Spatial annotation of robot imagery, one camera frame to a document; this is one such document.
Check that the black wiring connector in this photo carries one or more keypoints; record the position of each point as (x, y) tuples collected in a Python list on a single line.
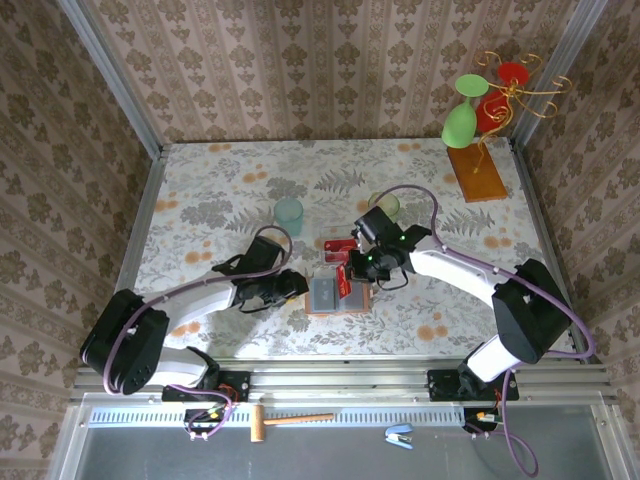
[(480, 419), (200, 420)]

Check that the black right wiring connector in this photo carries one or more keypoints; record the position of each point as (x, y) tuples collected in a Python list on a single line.
[(480, 419)]

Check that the grey metal panel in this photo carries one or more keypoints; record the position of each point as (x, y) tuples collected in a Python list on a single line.
[(325, 460)]

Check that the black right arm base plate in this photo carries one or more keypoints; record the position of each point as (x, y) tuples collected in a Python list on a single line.
[(440, 385)]

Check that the green wine glass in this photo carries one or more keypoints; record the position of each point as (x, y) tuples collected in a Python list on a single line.
[(460, 127)]

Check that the blue stapler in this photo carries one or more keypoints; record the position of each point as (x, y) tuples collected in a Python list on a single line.
[(397, 432)]

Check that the black left wiring connector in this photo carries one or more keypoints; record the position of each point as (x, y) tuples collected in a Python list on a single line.
[(200, 420)]

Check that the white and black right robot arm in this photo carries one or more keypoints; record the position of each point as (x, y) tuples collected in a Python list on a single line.
[(450, 267)]

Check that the long aluminium mounting rail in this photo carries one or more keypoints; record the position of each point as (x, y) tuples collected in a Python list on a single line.
[(340, 380)]

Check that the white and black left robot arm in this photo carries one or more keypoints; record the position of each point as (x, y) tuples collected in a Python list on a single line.
[(205, 302)]

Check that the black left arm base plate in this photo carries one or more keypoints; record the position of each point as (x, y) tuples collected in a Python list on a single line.
[(242, 385)]

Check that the wooden mallet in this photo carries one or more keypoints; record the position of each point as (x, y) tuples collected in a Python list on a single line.
[(257, 422)]

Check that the aluminium frame post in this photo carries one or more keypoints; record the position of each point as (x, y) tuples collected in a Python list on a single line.
[(560, 65), (110, 75)]

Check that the green plastic cup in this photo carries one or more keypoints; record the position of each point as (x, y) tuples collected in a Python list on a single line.
[(390, 200)]

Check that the teal plastic cup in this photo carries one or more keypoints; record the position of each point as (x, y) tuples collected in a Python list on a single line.
[(289, 212)]

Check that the red wine glass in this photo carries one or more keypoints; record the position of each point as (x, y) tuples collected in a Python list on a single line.
[(515, 74)]

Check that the aluminium table side rail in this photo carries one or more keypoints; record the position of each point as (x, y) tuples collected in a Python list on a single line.
[(145, 225), (540, 225)]

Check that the wooden tray box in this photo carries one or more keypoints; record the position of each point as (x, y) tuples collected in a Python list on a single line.
[(357, 300)]

